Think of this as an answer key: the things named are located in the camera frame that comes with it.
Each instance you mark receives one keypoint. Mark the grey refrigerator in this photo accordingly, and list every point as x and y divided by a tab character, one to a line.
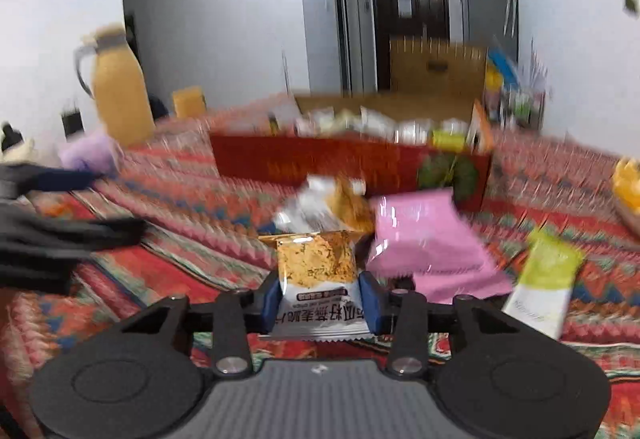
482	19

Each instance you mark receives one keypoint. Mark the yellow thermos jug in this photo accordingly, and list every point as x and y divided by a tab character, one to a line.
122	94

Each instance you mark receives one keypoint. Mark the yellow cup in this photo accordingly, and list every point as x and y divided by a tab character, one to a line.
189	103

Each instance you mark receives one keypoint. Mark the green white snack packet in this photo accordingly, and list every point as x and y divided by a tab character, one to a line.
545	279

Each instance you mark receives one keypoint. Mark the brown cardboard box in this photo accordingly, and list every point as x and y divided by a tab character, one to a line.
435	69

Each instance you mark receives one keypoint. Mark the patterned red tablecloth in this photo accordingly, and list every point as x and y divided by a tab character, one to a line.
165	219

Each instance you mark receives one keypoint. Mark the white orange snack packet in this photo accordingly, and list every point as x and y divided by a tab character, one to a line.
345	209

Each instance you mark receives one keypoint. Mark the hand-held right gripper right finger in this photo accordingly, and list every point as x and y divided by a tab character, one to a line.
371	301

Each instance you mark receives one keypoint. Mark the dark brown door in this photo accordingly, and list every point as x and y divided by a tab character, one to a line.
425	9

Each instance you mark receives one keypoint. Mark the pink snack packet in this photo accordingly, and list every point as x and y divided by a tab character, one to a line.
425	239

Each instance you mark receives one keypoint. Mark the pile of snack packets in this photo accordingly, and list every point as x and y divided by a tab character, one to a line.
370	124

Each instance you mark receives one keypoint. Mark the lime green snack packet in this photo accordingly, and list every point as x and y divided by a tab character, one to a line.
450	140

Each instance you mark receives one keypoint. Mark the purple tissue pack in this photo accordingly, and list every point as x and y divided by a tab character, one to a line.
87	154

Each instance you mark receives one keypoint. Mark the yellow cracker snack packet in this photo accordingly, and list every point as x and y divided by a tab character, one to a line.
315	264

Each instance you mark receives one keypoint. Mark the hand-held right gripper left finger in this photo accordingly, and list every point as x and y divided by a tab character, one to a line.
270	304

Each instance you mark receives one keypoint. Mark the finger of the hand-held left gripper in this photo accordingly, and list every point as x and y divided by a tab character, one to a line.
65	239
55	180

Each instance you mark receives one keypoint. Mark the paper notice on door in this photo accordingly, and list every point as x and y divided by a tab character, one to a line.
405	5

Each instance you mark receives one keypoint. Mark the red cardboard box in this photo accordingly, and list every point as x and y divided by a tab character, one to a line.
325	164

